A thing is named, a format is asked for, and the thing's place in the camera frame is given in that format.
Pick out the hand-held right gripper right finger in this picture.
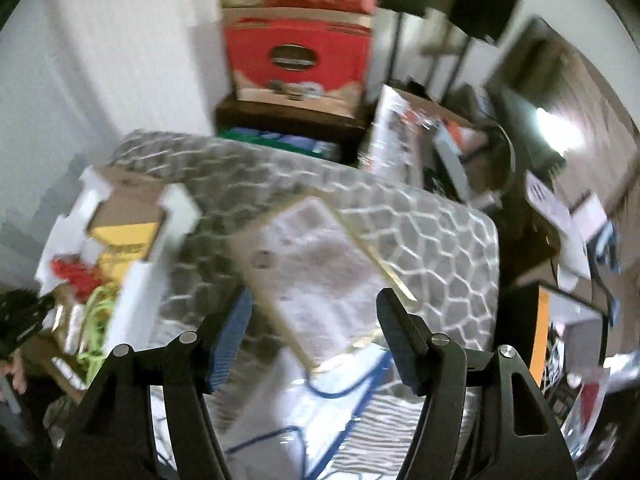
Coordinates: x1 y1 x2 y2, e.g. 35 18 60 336
375 287 576 480

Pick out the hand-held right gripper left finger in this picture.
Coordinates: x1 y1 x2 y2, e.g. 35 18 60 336
52 285 256 480

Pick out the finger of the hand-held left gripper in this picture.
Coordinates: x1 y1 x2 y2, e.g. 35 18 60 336
27 294 56 335

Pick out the red cord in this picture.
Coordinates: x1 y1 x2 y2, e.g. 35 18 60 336
50 255 103 301

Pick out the green cord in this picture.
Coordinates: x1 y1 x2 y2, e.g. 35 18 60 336
77 282 123 376

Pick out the white bag with blue handles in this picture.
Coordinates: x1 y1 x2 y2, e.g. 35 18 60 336
220 345 431 480

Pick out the gold foil bag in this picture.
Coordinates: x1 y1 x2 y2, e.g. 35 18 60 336
227 195 421 376

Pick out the white cardboard box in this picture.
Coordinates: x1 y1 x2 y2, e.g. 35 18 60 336
35 165 201 361

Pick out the yellow plastic bag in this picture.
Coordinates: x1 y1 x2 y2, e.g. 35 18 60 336
90 225 161 281

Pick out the person's left hand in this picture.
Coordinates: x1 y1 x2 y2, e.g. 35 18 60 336
0 350 28 395

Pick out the grey patterned blanket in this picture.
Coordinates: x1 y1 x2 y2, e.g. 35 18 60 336
42 130 501 480

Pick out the open brown cardboard box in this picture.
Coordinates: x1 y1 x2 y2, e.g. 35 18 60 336
360 85 501 201

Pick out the dark wooden cabinet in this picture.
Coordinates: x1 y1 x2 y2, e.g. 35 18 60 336
215 97 371 161

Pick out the speaker stand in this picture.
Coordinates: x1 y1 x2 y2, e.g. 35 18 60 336
387 10 403 86
440 40 473 106

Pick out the red chocolate gift box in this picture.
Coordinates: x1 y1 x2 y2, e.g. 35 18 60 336
222 10 373 111

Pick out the television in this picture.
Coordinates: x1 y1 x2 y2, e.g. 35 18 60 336
487 17 640 241

